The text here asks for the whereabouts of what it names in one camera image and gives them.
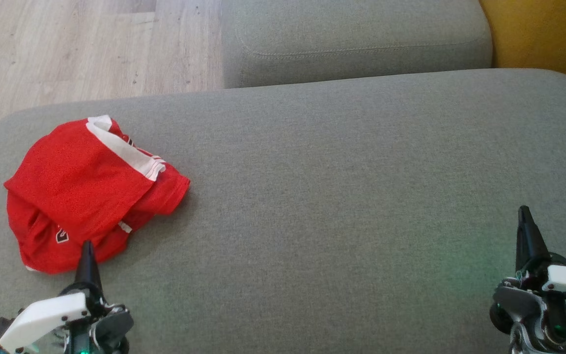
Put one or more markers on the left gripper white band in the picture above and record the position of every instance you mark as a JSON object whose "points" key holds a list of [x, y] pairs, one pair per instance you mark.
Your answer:
{"points": [[47, 314]]}

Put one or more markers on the large grey sofa seat cushion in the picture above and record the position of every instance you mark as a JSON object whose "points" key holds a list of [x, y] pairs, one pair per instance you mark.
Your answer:
{"points": [[342, 206]]}

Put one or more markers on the red t-shirt with white sleeves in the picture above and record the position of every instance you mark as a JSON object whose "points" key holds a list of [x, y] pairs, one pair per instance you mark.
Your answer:
{"points": [[42, 246]]}

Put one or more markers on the yellow upholstered block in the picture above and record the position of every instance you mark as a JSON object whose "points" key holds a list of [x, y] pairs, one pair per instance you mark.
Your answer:
{"points": [[548, 34]]}

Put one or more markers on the small grey sofa cushion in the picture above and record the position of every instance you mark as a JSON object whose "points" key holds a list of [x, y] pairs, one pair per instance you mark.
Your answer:
{"points": [[352, 39]]}

